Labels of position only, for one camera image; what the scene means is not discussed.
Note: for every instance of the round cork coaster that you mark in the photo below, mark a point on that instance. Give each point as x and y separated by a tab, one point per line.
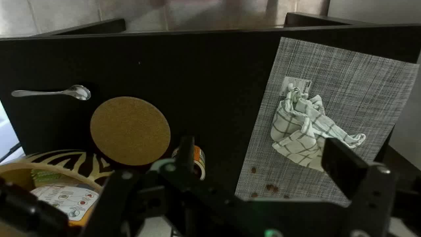
130	130

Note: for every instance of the black side table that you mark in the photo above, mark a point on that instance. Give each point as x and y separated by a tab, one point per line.
208	84

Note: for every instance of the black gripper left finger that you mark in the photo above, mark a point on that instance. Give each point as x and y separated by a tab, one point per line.
115	212

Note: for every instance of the paper packet in bowl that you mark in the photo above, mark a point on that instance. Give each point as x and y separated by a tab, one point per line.
68	195

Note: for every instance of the grey woven placemat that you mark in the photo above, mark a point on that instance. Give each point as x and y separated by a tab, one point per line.
360	92

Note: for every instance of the zebra pattern wooden bowl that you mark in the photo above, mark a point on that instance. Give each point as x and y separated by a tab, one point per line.
83	166

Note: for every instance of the white checked dish cloth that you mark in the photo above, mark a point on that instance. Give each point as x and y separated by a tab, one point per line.
300	125

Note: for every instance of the small open tin can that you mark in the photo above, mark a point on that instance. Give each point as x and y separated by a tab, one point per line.
190	159

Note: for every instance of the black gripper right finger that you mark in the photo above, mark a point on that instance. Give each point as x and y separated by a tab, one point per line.
371	190

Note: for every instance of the silver metal spoon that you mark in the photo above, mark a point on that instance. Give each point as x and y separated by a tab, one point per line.
75	91

